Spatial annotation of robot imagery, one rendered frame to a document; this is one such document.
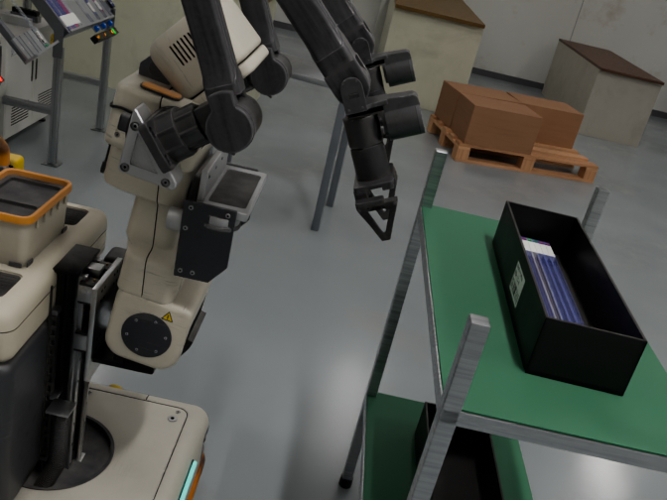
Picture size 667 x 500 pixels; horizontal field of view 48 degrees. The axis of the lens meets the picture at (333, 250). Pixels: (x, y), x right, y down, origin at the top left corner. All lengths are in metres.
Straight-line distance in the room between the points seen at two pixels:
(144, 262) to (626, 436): 0.92
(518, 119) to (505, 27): 4.41
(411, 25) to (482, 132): 1.75
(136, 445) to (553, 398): 1.10
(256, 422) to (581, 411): 1.49
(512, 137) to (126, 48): 3.04
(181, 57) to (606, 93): 7.27
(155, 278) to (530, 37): 9.27
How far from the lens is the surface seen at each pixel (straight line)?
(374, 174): 1.23
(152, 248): 1.54
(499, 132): 6.10
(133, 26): 5.92
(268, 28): 1.63
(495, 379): 1.28
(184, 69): 1.38
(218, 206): 1.41
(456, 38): 7.46
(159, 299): 1.54
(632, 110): 8.53
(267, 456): 2.46
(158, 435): 2.04
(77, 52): 6.10
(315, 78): 3.85
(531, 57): 10.55
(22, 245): 1.60
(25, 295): 1.54
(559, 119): 6.77
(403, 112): 1.21
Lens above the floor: 1.59
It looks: 24 degrees down
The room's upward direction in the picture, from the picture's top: 14 degrees clockwise
